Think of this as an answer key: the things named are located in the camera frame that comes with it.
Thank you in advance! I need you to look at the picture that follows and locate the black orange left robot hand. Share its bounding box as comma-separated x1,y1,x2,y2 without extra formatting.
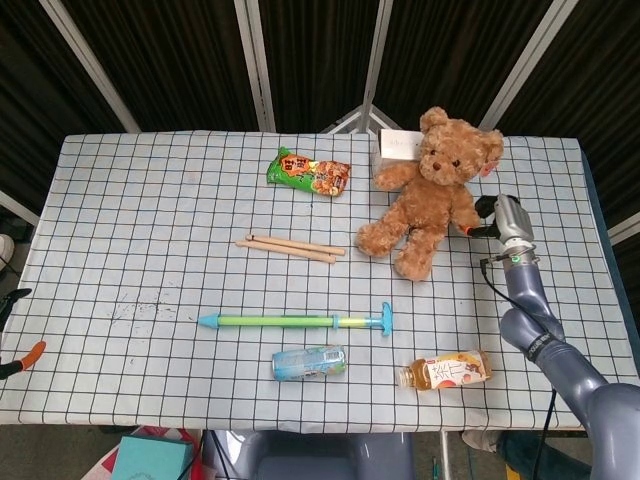
0,287,47,381

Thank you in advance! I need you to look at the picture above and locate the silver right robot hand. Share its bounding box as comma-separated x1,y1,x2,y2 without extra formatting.
463,193,535,248

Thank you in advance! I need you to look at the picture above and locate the brown plush teddy bear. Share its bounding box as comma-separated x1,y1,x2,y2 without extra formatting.
354,105,505,282

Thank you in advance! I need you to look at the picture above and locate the green blue water squirter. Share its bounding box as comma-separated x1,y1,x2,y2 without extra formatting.
196,301,396,337

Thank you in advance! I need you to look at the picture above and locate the small white cardboard box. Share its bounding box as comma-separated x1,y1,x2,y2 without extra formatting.
372,128,424,172

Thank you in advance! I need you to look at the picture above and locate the tea bottle with white cap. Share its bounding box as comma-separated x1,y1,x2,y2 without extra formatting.
397,349,494,392

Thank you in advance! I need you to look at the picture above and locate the teal box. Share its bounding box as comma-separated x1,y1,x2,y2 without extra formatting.
110,434,196,480

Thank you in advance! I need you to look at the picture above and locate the white black grid tablecloth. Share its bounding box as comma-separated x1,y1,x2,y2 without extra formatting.
0,130,632,434

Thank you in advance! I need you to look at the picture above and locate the green snack bag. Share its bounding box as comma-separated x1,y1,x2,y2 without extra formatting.
265,146,352,199

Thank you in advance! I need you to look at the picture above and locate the wooden drumstick with dark tip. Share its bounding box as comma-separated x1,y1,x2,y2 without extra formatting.
245,234,347,257

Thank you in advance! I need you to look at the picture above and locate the plain wooden drumstick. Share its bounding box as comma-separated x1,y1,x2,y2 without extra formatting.
235,240,337,264

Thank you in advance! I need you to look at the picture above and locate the light blue drink can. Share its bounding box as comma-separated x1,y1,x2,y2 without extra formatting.
271,343,348,382

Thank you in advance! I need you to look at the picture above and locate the grey robot torso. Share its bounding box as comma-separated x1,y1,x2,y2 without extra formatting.
239,429,416,480

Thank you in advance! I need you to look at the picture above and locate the black cable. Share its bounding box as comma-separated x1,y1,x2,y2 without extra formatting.
479,255,522,309
536,388,558,480

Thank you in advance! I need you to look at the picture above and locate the black folding screen white frame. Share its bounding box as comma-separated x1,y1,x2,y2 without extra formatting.
0,0,640,246

